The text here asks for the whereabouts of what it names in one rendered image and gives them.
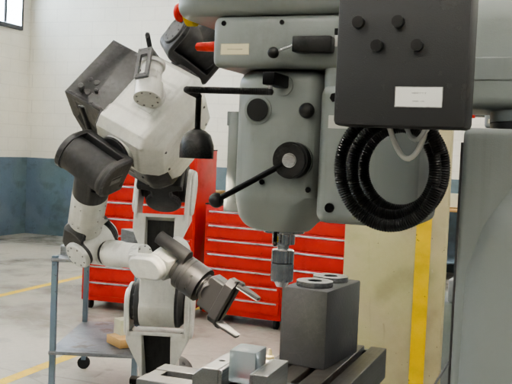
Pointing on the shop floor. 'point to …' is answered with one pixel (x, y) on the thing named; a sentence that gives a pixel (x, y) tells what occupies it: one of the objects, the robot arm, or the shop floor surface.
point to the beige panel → (403, 290)
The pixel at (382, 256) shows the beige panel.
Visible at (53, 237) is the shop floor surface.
